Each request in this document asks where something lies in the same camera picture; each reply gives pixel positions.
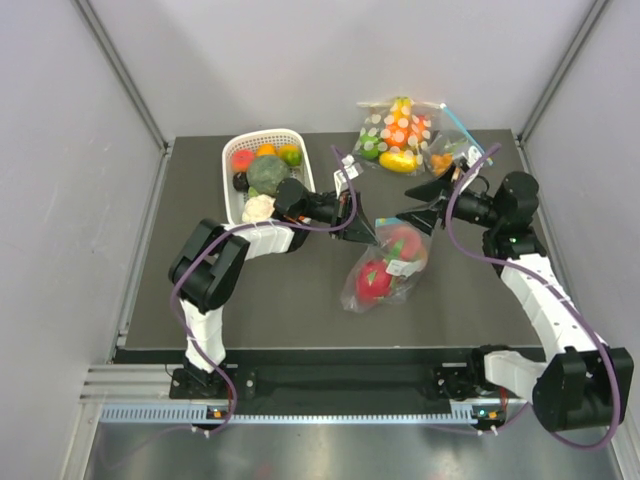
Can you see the red fake peach in basket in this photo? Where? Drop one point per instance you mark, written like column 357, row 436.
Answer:
column 241, row 160

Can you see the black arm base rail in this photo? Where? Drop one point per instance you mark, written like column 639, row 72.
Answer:
column 336, row 381

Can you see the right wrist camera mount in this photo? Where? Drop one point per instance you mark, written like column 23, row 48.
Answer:
column 468, row 158

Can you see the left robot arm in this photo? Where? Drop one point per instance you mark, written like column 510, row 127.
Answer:
column 205, row 272

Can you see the small orange fake fruit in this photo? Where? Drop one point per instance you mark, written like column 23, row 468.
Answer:
column 266, row 149

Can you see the white fake cauliflower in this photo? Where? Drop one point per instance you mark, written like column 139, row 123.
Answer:
column 257, row 209

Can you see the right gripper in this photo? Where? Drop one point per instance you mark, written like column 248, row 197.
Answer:
column 431, row 191

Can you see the grey cable duct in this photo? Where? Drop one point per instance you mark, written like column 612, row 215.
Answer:
column 454, row 414

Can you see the small bag of orange pieces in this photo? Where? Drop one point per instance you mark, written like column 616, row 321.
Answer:
column 449, row 138

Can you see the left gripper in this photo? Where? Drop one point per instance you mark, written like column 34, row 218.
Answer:
column 342, row 214

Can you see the dark fake mangosteen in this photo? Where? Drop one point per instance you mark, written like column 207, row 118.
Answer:
column 240, row 182

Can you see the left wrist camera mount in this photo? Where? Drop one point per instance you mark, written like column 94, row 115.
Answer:
column 350, row 170

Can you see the orange fake peach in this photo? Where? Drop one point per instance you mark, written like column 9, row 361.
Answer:
column 423, row 256

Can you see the red fake dragon fruit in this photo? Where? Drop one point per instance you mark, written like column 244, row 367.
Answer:
column 373, row 282

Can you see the white plastic basket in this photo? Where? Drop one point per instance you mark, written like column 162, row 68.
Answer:
column 235, row 201

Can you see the polka dot fruit bag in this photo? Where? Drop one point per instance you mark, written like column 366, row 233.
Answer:
column 394, row 136

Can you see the green yellow fake lime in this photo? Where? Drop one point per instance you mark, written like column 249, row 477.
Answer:
column 291, row 154

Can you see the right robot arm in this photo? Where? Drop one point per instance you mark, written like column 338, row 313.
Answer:
column 582, row 382

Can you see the clear blue zip bag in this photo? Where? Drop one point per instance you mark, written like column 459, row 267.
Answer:
column 388, row 270

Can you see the green fake broccoli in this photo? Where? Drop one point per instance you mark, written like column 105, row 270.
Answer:
column 266, row 173

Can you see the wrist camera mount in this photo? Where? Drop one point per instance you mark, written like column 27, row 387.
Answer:
column 468, row 158
column 350, row 170

